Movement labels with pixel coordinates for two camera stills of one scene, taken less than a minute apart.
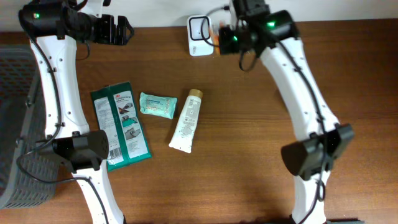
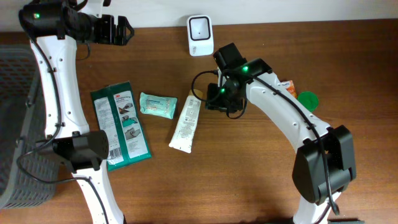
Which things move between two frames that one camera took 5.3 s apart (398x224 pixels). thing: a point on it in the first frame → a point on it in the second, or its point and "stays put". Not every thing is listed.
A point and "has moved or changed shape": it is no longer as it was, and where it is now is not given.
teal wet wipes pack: (163, 106) stays put
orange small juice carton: (215, 32) has moved or changed shape
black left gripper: (108, 37) stays put
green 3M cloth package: (117, 115) stays put
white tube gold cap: (183, 137) stays put
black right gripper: (227, 43) → (215, 99)
